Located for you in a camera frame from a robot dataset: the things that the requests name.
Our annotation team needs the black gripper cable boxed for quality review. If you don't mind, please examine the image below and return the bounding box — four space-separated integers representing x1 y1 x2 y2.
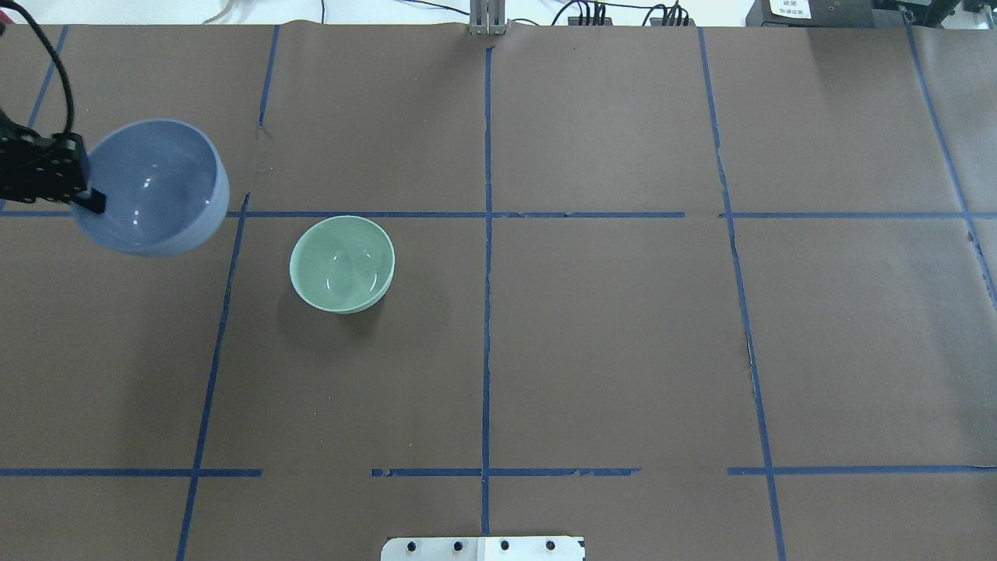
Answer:
0 0 76 139

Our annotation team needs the black connector block right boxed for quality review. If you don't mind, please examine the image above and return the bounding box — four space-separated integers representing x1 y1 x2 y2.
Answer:
642 2 695 27

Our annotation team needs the green bowl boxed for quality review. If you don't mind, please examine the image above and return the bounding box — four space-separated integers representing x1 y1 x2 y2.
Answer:
288 214 396 315

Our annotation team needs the horizontal blue tape strip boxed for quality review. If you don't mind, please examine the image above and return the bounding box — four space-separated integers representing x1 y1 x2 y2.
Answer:
1 468 263 478

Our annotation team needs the black device with label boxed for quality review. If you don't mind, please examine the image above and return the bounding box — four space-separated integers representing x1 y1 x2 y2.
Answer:
745 1 905 29

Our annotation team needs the vertical blue tape strip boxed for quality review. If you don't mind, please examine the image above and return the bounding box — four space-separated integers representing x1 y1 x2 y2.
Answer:
175 194 250 560

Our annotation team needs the black connector block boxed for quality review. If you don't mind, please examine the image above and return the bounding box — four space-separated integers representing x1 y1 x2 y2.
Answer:
558 1 613 27
642 2 695 27

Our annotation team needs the blue bowl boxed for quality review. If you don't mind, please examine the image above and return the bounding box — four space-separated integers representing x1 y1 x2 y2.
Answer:
70 118 229 258

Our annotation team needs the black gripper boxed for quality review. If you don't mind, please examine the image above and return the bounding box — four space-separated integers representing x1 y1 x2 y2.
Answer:
1 132 107 214

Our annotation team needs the grey aluminium post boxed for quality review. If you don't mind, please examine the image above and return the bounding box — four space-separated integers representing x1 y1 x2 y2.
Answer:
469 0 509 36

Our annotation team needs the black connector block left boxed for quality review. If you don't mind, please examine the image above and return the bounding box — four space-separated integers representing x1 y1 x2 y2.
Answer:
558 1 613 27

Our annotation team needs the white metal mounting plate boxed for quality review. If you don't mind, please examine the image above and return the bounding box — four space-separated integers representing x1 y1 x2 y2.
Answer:
380 535 587 560

